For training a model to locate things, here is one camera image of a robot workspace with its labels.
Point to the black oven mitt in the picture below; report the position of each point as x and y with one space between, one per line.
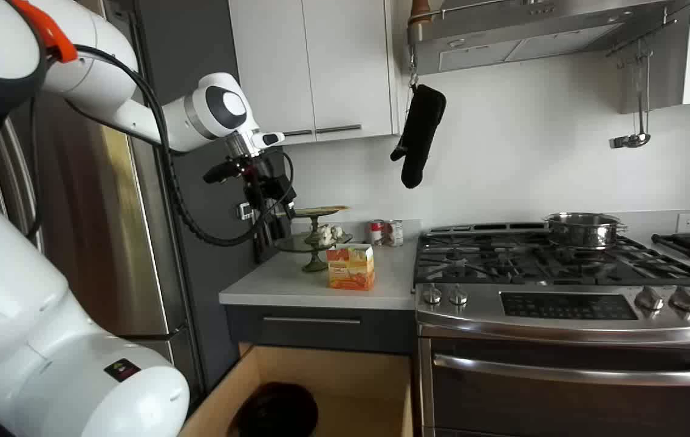
419 130

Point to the hanging steel ladle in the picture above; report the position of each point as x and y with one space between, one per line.
633 138

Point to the small spice jar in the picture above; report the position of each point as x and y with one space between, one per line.
397 233
374 233

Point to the large black cast-iron skillet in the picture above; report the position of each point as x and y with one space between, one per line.
274 413

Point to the stainless steel gas range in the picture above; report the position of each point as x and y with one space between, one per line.
565 379

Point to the orange cardboard box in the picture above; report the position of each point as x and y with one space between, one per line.
350 267

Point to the open wooden drawer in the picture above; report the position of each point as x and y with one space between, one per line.
353 389

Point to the white upper cabinet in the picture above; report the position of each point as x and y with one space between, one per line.
311 63

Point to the small white cup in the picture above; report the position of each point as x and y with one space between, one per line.
327 236

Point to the stainless steel refrigerator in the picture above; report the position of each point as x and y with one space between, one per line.
93 227

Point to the stainless steel range hood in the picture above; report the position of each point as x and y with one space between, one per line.
522 33

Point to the wooden pepper mill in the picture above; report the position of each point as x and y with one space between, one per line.
419 10

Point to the green kitchen scale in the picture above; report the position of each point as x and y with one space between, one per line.
314 253

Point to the steel pot on burner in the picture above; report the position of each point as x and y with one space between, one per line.
580 233

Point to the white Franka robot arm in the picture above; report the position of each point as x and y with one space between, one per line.
19 323

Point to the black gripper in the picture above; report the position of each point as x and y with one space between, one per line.
267 189

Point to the grey closed drawer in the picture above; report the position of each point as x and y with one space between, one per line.
321 330

